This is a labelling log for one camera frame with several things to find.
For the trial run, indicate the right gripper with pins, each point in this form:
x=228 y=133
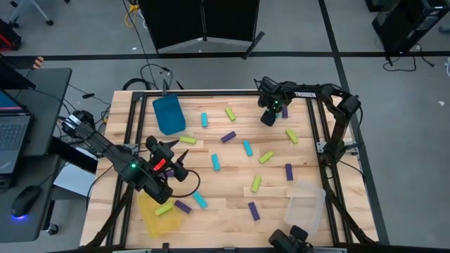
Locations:
x=270 y=96

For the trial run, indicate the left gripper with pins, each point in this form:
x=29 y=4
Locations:
x=160 y=156

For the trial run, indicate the green rectangular block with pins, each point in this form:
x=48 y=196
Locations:
x=164 y=208
x=256 y=183
x=266 y=157
x=292 y=136
x=230 y=114
x=187 y=140

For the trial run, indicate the purple rectangular block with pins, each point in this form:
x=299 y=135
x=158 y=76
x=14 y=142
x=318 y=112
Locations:
x=183 y=206
x=171 y=173
x=289 y=171
x=228 y=136
x=285 y=112
x=254 y=211

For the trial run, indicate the teal rectangular block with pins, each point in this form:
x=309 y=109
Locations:
x=199 y=199
x=204 y=119
x=247 y=148
x=216 y=162

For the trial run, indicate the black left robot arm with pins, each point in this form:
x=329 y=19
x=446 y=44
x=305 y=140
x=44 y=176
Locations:
x=102 y=147

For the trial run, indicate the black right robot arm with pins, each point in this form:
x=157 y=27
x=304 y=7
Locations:
x=316 y=92

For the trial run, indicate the blue plastic bin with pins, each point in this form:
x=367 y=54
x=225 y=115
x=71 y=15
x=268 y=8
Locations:
x=168 y=116

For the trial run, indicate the yellow plastic bin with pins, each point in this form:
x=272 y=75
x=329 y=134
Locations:
x=158 y=225

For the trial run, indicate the clear plastic bin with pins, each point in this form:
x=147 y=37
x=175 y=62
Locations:
x=304 y=211

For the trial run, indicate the black flat panel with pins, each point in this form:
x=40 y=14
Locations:
x=70 y=154

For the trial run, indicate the black folding room divider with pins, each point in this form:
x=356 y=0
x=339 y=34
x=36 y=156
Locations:
x=228 y=21

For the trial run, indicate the white paper sheet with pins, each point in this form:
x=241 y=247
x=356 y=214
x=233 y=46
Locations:
x=72 y=182

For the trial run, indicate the black side desk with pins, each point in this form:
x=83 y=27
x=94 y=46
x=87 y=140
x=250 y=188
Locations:
x=49 y=105

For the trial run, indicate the black computer mouse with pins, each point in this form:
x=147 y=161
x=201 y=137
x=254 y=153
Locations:
x=24 y=202

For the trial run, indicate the black laptop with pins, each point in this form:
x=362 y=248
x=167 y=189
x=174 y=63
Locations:
x=14 y=137

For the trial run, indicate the person's hand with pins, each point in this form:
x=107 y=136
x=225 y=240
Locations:
x=38 y=62

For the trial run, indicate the black equipment cart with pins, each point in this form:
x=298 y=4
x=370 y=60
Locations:
x=404 y=24

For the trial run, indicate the person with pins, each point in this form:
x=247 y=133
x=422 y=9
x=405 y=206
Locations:
x=14 y=75

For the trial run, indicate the grey chair base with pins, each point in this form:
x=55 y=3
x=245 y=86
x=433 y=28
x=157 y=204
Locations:
x=41 y=13

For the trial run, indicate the red and black bag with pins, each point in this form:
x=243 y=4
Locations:
x=8 y=37

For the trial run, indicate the silver mounting bracket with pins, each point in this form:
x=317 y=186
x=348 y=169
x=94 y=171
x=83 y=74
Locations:
x=320 y=145

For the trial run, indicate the black camera device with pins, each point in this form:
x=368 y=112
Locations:
x=288 y=242

